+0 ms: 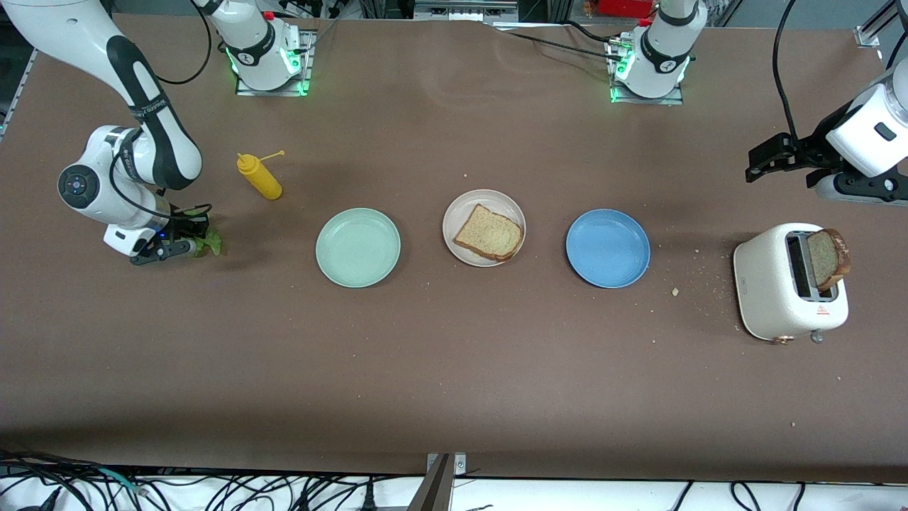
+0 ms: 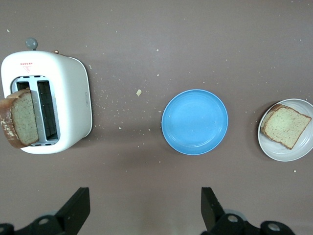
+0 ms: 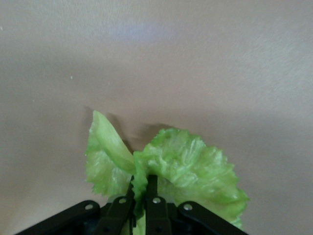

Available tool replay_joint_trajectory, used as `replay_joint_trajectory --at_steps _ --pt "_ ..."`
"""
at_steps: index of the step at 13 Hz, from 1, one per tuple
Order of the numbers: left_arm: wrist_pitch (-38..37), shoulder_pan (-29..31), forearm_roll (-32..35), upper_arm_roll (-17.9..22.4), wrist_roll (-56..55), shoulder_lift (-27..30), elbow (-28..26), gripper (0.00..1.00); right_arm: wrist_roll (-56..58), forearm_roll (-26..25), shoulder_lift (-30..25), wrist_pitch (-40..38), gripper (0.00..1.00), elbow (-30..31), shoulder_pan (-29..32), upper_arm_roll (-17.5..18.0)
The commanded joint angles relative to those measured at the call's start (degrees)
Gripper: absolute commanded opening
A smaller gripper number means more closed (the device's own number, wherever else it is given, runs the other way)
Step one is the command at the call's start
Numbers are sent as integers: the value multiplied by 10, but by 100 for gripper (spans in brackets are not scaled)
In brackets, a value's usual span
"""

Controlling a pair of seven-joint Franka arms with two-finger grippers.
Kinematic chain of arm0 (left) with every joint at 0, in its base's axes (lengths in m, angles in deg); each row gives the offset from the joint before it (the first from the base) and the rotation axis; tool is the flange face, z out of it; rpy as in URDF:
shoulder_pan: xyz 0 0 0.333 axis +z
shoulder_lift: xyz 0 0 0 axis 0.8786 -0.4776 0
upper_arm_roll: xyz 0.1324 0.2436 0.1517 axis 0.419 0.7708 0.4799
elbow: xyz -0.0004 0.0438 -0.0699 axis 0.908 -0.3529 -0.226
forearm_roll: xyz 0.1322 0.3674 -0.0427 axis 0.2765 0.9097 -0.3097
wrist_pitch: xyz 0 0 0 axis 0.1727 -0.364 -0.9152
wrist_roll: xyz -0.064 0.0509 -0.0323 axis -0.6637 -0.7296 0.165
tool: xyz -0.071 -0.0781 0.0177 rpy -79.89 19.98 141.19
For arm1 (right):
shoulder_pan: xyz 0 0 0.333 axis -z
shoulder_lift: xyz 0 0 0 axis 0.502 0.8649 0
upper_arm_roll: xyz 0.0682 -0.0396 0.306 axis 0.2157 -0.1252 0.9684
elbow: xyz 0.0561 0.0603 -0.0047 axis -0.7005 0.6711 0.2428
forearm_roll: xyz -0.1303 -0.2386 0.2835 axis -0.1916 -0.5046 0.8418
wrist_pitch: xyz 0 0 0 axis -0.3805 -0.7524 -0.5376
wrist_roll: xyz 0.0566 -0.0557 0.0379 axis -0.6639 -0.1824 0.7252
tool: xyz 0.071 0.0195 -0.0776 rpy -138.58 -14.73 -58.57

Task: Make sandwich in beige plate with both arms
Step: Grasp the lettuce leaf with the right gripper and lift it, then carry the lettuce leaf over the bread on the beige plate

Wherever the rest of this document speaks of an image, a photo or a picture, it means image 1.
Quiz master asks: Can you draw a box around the green lettuce leaf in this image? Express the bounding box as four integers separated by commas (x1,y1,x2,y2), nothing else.
186,227,223,258

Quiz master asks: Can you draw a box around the yellow mustard squeeze bottle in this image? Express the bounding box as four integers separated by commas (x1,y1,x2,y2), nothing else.
236,150,286,201

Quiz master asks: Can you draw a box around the brown bread slice speckled crust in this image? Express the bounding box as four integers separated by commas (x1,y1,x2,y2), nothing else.
807,228,852,292

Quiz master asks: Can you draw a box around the brown bread slice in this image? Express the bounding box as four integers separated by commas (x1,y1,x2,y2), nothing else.
453,204,524,262

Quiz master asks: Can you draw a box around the mint green plate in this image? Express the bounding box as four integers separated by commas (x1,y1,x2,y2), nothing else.
316,207,402,289

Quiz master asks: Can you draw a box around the blue plate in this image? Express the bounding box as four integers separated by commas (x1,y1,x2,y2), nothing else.
565,209,651,289

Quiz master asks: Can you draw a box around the beige plate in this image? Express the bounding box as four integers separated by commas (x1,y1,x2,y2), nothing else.
442,189,527,268

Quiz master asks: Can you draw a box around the aluminium profile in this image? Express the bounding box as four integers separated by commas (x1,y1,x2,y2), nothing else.
855,0,908,49

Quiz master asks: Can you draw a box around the white toaster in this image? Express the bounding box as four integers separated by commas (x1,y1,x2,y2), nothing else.
733,223,850,345

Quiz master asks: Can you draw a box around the red object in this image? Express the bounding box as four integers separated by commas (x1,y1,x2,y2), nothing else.
596,0,662,18

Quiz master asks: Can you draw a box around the grey box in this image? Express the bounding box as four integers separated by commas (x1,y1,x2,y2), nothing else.
414,0,520,22

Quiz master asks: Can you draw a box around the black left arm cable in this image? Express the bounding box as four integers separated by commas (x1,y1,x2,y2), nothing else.
772,0,802,141

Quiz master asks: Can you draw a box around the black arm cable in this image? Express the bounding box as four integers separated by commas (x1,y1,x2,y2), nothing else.
772,0,802,141
153,0,214,86

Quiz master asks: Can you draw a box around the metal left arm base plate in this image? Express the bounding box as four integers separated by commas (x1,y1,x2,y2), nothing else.
609,37,684,106

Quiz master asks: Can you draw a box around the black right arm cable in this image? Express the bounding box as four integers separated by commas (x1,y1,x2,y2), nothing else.
153,0,214,86

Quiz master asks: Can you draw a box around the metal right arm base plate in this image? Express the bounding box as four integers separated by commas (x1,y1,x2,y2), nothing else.
236,28,317,97

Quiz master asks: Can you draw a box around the aluminium table edge rail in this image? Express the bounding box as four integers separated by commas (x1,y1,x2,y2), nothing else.
0,48,38,139

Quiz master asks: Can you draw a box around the black base cable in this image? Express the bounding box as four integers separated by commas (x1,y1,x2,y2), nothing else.
489,20,626,63

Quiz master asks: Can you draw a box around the teal cable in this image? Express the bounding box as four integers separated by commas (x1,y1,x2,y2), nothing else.
99,467,146,495

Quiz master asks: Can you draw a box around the metal bracket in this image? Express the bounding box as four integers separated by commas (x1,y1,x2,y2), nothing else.
406,452,469,511

